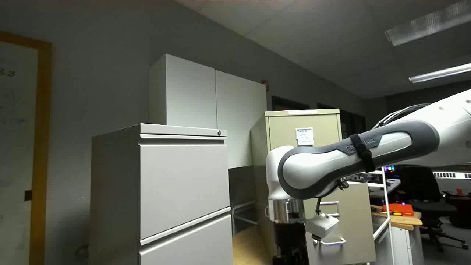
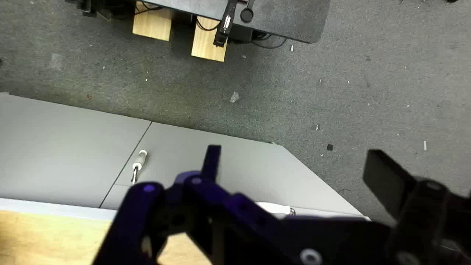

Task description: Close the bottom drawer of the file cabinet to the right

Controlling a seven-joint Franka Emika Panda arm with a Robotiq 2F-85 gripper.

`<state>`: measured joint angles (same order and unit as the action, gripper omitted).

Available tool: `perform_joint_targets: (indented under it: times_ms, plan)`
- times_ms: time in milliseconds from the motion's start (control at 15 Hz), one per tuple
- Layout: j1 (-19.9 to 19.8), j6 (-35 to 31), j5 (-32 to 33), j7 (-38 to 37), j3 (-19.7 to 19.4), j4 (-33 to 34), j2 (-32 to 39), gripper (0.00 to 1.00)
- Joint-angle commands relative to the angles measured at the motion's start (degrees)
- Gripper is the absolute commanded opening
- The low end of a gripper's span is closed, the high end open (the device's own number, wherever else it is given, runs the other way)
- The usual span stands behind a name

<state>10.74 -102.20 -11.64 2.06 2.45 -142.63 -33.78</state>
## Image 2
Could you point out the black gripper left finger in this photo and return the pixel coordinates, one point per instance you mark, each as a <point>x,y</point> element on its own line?
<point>231,229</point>

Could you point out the light wooden block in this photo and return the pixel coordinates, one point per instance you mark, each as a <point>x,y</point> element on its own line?
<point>203,37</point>
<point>151,21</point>

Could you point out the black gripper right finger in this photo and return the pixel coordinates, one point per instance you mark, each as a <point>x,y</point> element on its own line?
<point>432,224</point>

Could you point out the dark grey desk top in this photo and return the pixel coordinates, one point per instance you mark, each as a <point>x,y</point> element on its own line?
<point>294,20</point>

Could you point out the silver cabinet key lock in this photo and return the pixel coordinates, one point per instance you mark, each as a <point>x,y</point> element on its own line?
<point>138,165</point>

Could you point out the grey lateral file cabinet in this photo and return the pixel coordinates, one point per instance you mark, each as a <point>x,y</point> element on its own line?
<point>75,157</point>

